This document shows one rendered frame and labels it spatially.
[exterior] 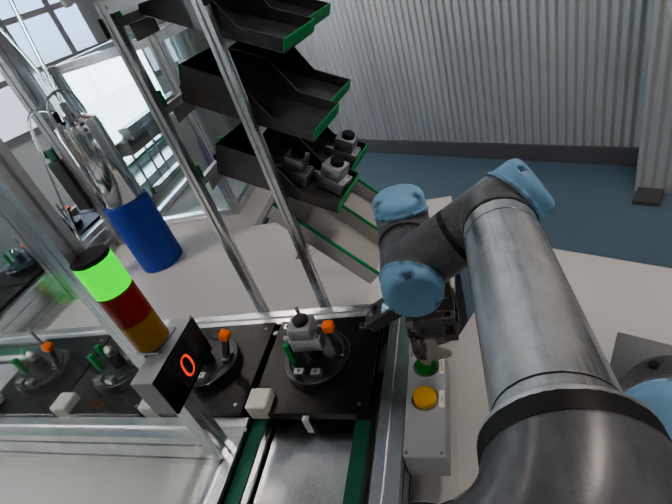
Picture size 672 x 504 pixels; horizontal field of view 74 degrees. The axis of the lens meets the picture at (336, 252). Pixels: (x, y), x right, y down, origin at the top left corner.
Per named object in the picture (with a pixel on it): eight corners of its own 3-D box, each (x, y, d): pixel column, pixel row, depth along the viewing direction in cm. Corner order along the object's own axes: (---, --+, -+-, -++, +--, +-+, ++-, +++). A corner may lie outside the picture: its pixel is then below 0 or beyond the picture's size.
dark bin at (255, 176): (357, 181, 101) (363, 153, 96) (338, 213, 92) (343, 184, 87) (246, 146, 106) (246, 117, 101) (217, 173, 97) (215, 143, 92)
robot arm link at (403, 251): (441, 245, 48) (430, 194, 57) (365, 298, 53) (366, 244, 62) (485, 285, 51) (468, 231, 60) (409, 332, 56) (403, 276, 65)
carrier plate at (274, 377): (384, 320, 98) (382, 313, 96) (371, 420, 79) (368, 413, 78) (284, 327, 105) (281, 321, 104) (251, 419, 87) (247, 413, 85)
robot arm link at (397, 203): (368, 217, 59) (368, 186, 66) (386, 279, 65) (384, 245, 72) (428, 204, 57) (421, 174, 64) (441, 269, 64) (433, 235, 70)
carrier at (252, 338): (279, 327, 106) (259, 288, 99) (244, 419, 87) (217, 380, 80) (193, 333, 113) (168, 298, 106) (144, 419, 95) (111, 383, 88)
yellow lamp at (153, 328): (175, 325, 65) (158, 301, 62) (158, 353, 61) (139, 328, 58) (147, 328, 67) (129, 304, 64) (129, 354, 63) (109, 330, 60)
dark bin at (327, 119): (338, 113, 92) (343, 78, 87) (314, 142, 83) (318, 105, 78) (217, 78, 97) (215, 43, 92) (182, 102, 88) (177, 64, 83)
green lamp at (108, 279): (139, 274, 59) (118, 244, 57) (118, 300, 56) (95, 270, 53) (109, 277, 61) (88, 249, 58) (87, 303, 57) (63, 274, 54)
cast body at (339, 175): (351, 187, 99) (356, 160, 94) (341, 197, 96) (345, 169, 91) (319, 173, 101) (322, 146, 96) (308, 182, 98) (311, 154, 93)
